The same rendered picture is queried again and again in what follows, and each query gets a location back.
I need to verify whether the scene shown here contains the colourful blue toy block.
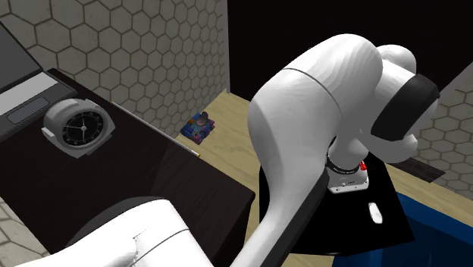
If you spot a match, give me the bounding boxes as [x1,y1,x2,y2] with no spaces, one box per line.
[180,112,216,144]

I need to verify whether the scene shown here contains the dark brown wooden desk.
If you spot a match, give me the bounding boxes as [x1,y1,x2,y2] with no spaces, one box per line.
[0,68,257,267]

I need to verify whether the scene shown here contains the black robot stand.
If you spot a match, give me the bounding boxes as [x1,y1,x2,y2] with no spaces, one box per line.
[258,149,416,257]

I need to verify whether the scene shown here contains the white round clock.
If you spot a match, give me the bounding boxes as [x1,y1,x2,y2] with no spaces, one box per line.
[41,97,116,159]

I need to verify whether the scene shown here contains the blue furniture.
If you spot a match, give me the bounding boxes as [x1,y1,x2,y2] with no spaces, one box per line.
[330,191,473,267]

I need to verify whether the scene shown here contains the grey laptop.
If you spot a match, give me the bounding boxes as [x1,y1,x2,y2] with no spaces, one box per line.
[0,21,78,143]

